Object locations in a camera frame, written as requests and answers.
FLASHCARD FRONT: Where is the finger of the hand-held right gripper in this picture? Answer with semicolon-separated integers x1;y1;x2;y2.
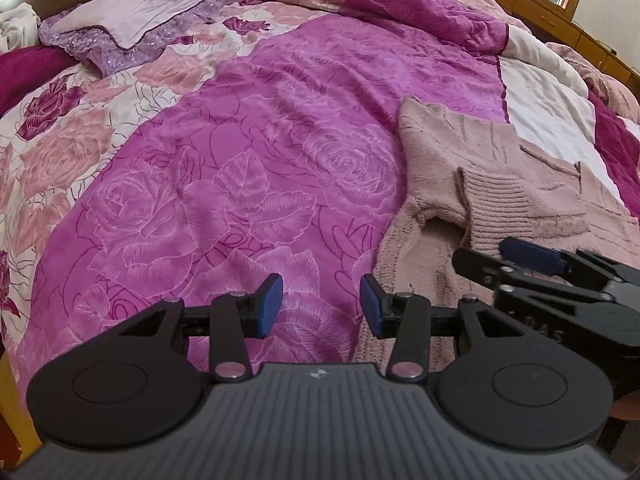
452;247;601;303
500;237;640;291

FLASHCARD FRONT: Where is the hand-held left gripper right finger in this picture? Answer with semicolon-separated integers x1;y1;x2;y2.
360;274;531;382

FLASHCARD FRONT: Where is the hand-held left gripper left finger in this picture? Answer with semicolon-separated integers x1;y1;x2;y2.
117;274;284;382

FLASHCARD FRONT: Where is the pink knit cardigan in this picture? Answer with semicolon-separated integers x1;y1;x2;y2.
350;94;640;366

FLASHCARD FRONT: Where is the purple floral bedspread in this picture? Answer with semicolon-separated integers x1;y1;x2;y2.
0;0;640;411

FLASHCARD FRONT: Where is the lilac pillow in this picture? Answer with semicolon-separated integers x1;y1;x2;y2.
39;0;283;77

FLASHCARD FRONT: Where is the maroon cloth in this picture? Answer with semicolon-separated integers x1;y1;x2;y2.
0;46;77;117

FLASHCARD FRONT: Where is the white cloth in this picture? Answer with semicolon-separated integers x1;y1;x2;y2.
0;2;42;53

